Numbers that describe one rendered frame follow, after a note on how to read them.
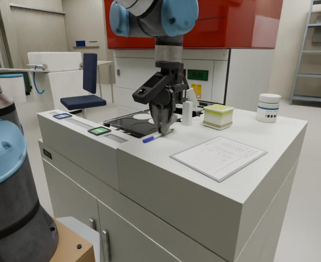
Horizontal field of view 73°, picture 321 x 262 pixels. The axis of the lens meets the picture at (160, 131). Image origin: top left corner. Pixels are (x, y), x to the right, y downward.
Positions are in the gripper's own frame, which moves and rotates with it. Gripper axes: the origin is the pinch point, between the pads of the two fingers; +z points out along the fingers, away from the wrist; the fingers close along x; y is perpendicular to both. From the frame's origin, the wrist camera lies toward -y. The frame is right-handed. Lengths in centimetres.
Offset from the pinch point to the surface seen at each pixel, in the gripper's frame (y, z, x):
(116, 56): 48, -16, 83
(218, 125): 16.5, -0.6, -10.8
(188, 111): 13.2, -3.8, -0.9
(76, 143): -14.1, 8.4, 25.6
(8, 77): 104, 60, 563
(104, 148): -14.1, 4.3, 9.1
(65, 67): 153, 23, 376
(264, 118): 35.3, -0.8, -19.3
